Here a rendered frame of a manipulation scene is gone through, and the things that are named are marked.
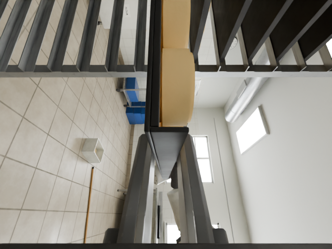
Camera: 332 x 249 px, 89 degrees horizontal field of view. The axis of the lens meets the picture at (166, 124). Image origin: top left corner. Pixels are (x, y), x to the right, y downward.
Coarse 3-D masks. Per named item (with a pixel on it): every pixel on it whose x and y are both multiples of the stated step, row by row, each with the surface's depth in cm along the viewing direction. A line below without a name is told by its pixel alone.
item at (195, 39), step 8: (192, 0) 52; (200, 0) 41; (208, 0) 36; (192, 8) 52; (200, 8) 41; (208, 8) 38; (192, 16) 52; (200, 16) 41; (192, 24) 52; (200, 24) 42; (192, 32) 52; (200, 32) 44; (192, 40) 52; (200, 40) 46; (192, 48) 52
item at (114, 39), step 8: (120, 0) 66; (120, 8) 65; (112, 16) 60; (120, 16) 63; (112, 24) 60; (120, 24) 62; (112, 32) 60; (120, 32) 61; (112, 40) 59; (112, 48) 58; (112, 56) 57; (112, 64) 56
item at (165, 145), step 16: (160, 0) 8; (160, 16) 7; (160, 32) 7; (160, 48) 7; (160, 64) 7; (144, 128) 6; (160, 128) 6; (176, 128) 6; (160, 144) 7; (176, 144) 7; (160, 160) 12
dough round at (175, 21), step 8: (168, 0) 11; (176, 0) 11; (184, 0) 11; (168, 8) 11; (176, 8) 11; (184, 8) 11; (168, 16) 11; (176, 16) 11; (184, 16) 11; (168, 24) 11; (176, 24) 11; (184, 24) 11; (168, 32) 11; (176, 32) 11; (184, 32) 11; (168, 40) 12; (176, 40) 12; (184, 40) 12
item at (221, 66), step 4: (212, 8) 61; (212, 12) 61; (212, 16) 61; (212, 20) 61; (212, 24) 61; (212, 28) 61; (212, 32) 61; (216, 36) 57; (216, 40) 56; (216, 44) 56; (216, 48) 56; (216, 52) 56; (216, 56) 56; (216, 60) 56; (224, 60) 57; (216, 64) 56; (220, 64) 53; (224, 64) 56; (220, 68) 56; (224, 68) 56
